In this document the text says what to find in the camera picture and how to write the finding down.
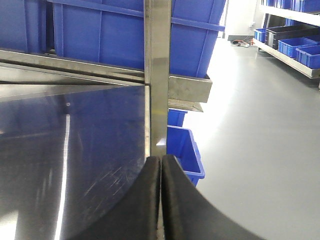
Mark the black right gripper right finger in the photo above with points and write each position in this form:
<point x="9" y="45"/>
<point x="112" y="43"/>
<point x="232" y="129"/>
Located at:
<point x="188" y="215"/>

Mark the small blue bin nearest shelf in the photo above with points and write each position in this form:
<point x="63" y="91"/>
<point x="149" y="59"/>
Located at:
<point x="309" y="56"/>

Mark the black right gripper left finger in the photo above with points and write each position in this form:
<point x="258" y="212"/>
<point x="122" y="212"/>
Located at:
<point x="135" y="216"/>

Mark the small blue bin on shelf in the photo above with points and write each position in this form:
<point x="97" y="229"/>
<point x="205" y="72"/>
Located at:
<point x="288" y="46"/>

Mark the metal shelf rack right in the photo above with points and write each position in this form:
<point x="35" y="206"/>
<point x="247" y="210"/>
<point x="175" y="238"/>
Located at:
<point x="288" y="13"/>

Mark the stainless steel table frame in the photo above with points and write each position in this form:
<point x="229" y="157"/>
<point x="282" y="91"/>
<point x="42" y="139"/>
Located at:
<point x="162" y="90"/>

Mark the blue bin beside table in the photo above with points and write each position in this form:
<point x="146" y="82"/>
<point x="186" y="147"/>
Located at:
<point x="181" y="144"/>

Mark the black bin on shelf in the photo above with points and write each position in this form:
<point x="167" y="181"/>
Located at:
<point x="274" y="34"/>

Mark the large blue bin right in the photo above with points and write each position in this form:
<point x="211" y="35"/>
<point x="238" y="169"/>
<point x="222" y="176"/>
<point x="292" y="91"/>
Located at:
<point x="112" y="32"/>

